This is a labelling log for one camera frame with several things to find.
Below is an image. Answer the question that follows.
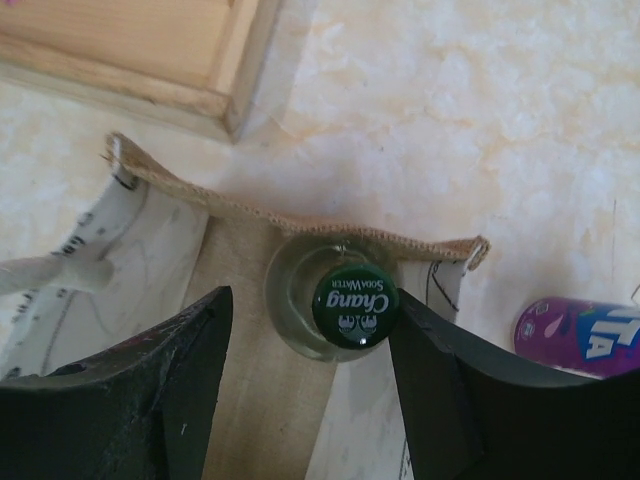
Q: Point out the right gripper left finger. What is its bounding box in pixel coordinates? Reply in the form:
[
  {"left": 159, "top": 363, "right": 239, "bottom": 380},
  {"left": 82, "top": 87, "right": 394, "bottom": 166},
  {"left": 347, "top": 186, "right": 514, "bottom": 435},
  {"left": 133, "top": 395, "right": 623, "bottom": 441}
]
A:
[{"left": 1, "top": 286, "right": 233, "bottom": 479}]

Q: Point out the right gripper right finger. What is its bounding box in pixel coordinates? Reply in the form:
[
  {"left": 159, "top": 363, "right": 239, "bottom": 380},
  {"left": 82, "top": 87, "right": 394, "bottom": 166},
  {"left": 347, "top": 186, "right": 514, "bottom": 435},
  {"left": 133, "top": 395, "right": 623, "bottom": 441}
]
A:
[{"left": 392, "top": 292, "right": 639, "bottom": 479}]

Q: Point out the purple soda can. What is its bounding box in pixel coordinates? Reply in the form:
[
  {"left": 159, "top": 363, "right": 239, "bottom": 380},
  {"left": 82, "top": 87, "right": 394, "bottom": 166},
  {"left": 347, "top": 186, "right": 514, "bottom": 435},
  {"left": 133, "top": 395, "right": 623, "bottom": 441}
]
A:
[{"left": 513, "top": 297, "right": 639, "bottom": 378}]

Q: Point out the green glass soda water bottle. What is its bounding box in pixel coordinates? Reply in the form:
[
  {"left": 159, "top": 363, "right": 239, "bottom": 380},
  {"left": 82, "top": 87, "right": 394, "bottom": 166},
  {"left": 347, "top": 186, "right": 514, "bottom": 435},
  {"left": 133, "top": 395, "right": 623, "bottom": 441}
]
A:
[{"left": 264, "top": 234, "right": 399, "bottom": 363}]

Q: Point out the canvas burlap tote bag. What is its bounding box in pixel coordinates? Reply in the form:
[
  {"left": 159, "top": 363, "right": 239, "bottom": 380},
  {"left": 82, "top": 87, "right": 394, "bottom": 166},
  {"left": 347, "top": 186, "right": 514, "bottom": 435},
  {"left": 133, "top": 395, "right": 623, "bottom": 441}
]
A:
[{"left": 1, "top": 133, "right": 490, "bottom": 479}]

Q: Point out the wooden clothes rack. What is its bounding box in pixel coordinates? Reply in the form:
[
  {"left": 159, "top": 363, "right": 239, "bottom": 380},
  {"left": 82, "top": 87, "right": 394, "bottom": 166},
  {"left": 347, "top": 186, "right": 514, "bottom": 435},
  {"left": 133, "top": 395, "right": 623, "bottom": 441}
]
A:
[{"left": 1, "top": 0, "right": 280, "bottom": 142}]

